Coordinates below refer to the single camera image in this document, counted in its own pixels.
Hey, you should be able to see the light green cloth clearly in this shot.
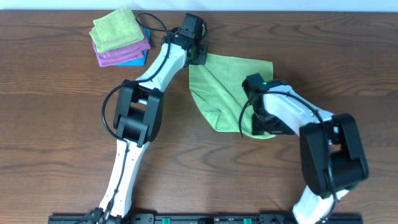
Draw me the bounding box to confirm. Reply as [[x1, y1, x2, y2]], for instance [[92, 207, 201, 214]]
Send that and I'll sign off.
[[189, 54, 274, 139]]

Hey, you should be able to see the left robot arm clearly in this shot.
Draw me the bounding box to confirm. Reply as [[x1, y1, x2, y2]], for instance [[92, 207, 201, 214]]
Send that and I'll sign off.
[[82, 13, 207, 223]]

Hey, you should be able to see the folded blue cloth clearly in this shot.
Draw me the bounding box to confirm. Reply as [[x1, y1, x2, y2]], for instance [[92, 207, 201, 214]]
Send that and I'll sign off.
[[116, 28, 151, 66]]

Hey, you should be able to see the folded green cloth on stack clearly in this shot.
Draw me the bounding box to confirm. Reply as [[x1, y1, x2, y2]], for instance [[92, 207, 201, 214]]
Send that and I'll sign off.
[[90, 8, 144, 53]]

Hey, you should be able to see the folded pink cloth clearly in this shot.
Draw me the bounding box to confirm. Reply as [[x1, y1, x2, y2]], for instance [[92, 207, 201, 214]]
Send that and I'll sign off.
[[92, 27, 151, 67]]

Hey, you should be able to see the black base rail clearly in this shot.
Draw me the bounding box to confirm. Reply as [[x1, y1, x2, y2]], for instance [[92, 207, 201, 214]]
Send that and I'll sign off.
[[48, 212, 364, 224]]

